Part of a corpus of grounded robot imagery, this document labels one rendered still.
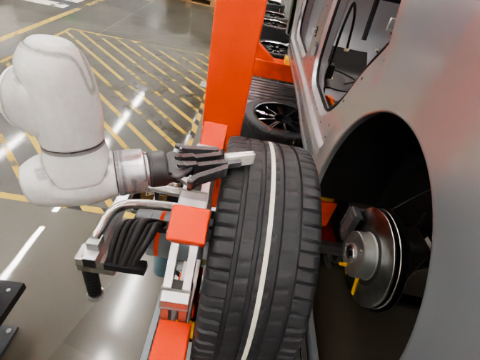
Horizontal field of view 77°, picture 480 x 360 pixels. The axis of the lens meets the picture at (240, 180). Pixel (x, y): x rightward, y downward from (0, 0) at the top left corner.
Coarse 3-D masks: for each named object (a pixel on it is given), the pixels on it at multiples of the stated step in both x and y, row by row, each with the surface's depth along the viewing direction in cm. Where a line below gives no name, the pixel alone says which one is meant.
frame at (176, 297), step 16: (192, 192) 68; (208, 192) 69; (208, 208) 116; (176, 256) 65; (192, 256) 66; (192, 272) 65; (176, 288) 65; (192, 288) 66; (160, 304) 65; (176, 304) 65; (192, 304) 101
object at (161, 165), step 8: (152, 152) 60; (160, 152) 60; (168, 152) 65; (176, 152) 65; (152, 160) 58; (160, 160) 59; (168, 160) 63; (176, 160) 63; (184, 160) 64; (152, 168) 58; (160, 168) 59; (168, 168) 59; (176, 168) 62; (184, 168) 62; (192, 168) 63; (152, 176) 58; (160, 176) 59; (168, 176) 60; (176, 176) 60; (152, 184) 60; (160, 184) 60
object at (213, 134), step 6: (204, 126) 92; (210, 126) 93; (216, 126) 93; (222, 126) 93; (204, 132) 92; (210, 132) 92; (216, 132) 93; (222, 132) 93; (204, 138) 92; (210, 138) 92; (216, 138) 92; (222, 138) 92; (204, 144) 92; (210, 144) 92; (216, 144) 92; (222, 144) 92
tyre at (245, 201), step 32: (256, 160) 72; (288, 160) 75; (224, 192) 65; (256, 192) 66; (288, 192) 67; (320, 192) 70; (224, 224) 62; (256, 224) 63; (288, 224) 63; (320, 224) 65; (224, 256) 61; (256, 256) 61; (288, 256) 61; (224, 288) 60; (256, 288) 60; (288, 288) 61; (224, 320) 62; (288, 320) 62; (192, 352) 68; (224, 352) 65; (256, 352) 66; (288, 352) 64
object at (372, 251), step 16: (368, 208) 103; (368, 224) 101; (384, 224) 91; (352, 240) 101; (368, 240) 94; (384, 240) 90; (400, 240) 86; (368, 256) 92; (384, 256) 88; (400, 256) 84; (352, 272) 97; (368, 272) 93; (384, 272) 87; (400, 272) 83; (368, 288) 94; (384, 288) 86; (368, 304) 93; (384, 304) 88
